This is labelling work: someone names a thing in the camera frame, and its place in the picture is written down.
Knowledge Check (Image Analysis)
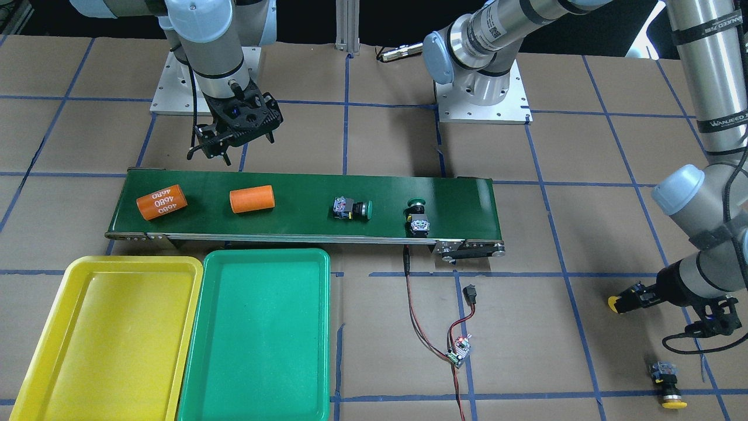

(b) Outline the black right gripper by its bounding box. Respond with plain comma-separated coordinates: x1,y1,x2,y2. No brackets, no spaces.
193,82,283,166

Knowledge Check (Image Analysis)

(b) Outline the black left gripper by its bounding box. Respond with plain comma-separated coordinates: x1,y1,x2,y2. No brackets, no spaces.
628,275,741,338

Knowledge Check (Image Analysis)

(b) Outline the plain orange cylinder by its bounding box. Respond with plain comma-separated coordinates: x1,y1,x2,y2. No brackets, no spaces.
229,185,275,214

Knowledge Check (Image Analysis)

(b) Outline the orange 4680 battery cylinder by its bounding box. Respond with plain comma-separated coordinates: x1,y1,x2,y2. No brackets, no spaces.
136,184,189,221

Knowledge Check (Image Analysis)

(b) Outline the green push button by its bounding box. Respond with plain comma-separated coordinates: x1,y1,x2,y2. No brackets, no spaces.
332,196,372,220
404,197,430,238

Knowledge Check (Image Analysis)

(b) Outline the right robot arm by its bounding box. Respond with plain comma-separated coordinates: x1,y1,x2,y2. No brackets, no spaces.
72,1,283,165

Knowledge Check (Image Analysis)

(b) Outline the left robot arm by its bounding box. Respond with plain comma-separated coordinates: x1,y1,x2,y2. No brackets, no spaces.
423,1,746,343

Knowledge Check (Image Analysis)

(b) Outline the green plastic tray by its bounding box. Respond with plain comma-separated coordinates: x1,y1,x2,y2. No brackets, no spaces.
176,248,330,420

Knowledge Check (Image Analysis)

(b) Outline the green conveyor belt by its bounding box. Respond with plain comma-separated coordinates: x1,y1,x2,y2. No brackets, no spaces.
105,168,505,262

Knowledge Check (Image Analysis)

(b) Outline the yellow plastic tray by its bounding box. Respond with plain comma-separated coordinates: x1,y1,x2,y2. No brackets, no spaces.
10,256,203,420

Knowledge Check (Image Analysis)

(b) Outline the small circuit board red LED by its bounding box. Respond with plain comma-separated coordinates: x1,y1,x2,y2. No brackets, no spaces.
446,333,472,368

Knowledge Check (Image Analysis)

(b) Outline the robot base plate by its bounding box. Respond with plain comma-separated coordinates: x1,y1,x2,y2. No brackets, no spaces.
434,60,534,125
150,47,262,116

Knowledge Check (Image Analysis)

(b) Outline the aluminium frame post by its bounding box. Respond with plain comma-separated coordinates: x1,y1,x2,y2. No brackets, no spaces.
335,0,361,57

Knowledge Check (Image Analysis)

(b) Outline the red black wire with plug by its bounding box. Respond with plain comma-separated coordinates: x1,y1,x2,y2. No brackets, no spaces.
402,246,481,421

